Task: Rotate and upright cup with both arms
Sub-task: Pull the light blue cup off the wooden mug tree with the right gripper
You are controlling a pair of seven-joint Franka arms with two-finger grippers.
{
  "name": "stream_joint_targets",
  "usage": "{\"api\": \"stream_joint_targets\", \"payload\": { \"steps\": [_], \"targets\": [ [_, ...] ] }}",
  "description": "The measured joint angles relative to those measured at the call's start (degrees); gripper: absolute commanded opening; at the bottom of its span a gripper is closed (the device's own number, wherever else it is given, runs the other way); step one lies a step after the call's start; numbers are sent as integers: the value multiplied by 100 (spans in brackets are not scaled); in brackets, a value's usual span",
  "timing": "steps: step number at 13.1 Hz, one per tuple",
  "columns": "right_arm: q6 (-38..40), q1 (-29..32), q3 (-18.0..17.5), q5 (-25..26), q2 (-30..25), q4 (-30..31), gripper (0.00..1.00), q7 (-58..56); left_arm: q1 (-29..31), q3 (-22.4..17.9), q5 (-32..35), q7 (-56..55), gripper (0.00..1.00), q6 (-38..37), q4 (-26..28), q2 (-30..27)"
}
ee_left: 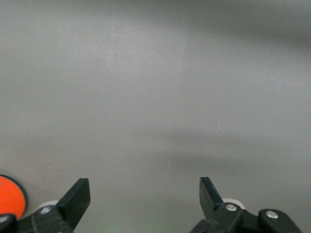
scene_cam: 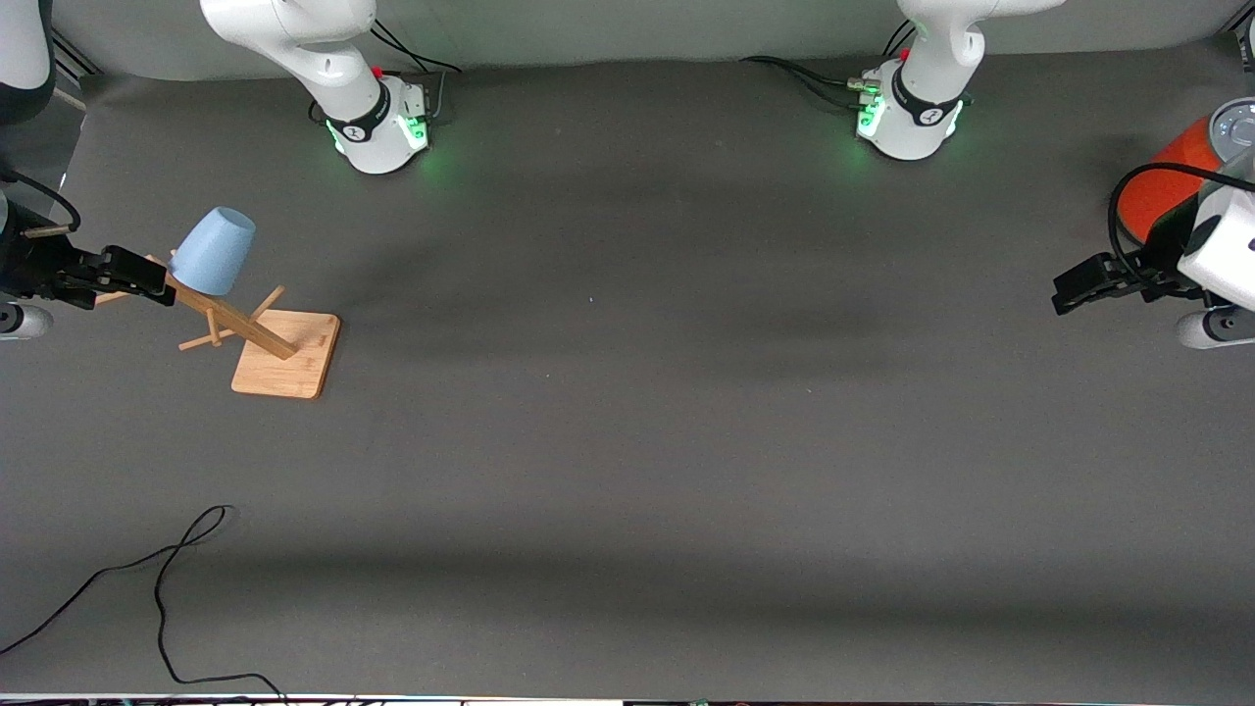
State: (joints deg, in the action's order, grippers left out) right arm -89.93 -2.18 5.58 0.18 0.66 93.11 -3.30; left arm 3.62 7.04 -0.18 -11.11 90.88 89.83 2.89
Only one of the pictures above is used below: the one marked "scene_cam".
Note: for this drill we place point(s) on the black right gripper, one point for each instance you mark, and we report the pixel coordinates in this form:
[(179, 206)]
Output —
[(31, 265)]

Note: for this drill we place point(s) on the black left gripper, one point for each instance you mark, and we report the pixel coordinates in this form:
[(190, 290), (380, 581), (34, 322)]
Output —
[(1159, 265)]

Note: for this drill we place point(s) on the light blue plastic cup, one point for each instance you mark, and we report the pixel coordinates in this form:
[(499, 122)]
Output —
[(211, 253)]

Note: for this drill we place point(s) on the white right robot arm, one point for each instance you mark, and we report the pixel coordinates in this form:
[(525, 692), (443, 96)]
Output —
[(333, 59)]

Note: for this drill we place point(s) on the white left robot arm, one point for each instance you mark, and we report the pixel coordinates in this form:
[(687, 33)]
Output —
[(922, 98)]

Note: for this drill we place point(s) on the wooden cup rack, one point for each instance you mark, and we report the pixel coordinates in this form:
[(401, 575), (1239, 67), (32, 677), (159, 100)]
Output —
[(284, 368)]

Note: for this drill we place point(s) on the orange cylindrical container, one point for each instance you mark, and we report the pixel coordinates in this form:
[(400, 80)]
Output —
[(1162, 191)]

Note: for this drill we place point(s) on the silver aluminium frame rail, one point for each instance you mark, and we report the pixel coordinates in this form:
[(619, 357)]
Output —
[(71, 61)]

